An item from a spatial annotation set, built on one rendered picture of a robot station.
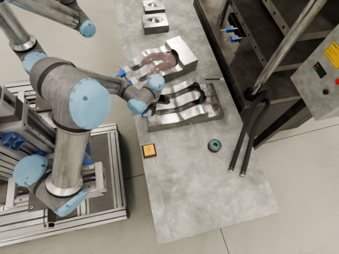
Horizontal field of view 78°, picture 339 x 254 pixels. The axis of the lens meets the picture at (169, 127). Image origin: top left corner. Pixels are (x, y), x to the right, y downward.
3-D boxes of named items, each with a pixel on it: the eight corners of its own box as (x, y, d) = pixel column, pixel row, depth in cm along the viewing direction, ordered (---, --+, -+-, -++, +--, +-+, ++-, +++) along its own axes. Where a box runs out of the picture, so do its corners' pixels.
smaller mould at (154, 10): (145, 17, 178) (145, 10, 173) (143, 7, 184) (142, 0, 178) (164, 15, 181) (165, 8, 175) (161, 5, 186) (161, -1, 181)
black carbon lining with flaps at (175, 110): (156, 117, 129) (156, 110, 121) (151, 96, 136) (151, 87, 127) (208, 108, 135) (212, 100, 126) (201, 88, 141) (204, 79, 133)
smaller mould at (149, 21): (145, 35, 169) (144, 27, 163) (141, 22, 175) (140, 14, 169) (168, 32, 172) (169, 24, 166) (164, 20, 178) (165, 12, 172)
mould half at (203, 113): (148, 132, 132) (148, 123, 120) (141, 99, 143) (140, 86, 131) (222, 119, 140) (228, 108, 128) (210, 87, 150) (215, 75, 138)
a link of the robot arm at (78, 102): (60, 182, 86) (78, 59, 57) (87, 204, 83) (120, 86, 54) (32, 201, 76) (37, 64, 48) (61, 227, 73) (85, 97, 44)
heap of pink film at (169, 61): (148, 80, 143) (147, 73, 136) (136, 63, 149) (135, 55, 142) (180, 67, 149) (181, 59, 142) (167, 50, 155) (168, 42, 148)
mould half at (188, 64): (135, 96, 144) (134, 86, 134) (119, 69, 153) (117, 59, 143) (195, 69, 157) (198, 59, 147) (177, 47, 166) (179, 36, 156)
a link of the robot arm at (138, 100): (121, 105, 94) (136, 89, 99) (140, 118, 92) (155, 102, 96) (118, 96, 87) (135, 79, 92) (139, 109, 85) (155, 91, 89)
